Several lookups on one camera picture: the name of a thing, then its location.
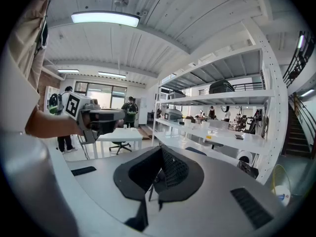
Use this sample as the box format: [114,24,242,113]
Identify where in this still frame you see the white roll with dark core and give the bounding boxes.
[237,151,254,164]

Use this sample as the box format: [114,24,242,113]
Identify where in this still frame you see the person's left forearm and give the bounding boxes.
[24,110,83,139]

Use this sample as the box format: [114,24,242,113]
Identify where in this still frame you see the white round disc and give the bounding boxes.
[273,185,292,207]

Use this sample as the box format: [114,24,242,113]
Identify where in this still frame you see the grey case with white panel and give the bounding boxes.
[167,89,186,99]

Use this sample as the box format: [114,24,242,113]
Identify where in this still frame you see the person's left hand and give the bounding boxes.
[82,112,91,131]

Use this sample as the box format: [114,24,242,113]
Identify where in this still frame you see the white table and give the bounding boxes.
[92,127,144,159]

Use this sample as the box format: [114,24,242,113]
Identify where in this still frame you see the large window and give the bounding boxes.
[74,81,128,110]

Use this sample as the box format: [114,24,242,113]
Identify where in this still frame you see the white metal shelf rack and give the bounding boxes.
[152,18,290,185]

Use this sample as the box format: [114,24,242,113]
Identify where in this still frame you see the black office chair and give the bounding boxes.
[108,140,133,156]

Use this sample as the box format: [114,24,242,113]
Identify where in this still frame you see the grey boxy machine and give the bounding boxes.
[164,107,184,121]

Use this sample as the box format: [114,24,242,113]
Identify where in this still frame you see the black hard case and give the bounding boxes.
[209,79,236,94]

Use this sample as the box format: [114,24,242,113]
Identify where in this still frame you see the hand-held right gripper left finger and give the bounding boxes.
[64,144,162,237]

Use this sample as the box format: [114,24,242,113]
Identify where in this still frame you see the black bag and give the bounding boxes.
[237,159,259,180]

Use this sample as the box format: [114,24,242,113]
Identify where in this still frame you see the long curved ceiling light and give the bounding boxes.
[71,10,140,28]

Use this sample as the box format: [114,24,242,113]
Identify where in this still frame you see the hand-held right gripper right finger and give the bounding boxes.
[148,144,293,237]

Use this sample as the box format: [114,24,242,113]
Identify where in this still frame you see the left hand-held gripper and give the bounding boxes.
[66,91,126,144]

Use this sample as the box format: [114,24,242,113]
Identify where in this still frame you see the black railing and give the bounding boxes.
[282,31,316,87]

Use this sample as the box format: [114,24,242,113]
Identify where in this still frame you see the dark staircase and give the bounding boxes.
[281,92,316,159]

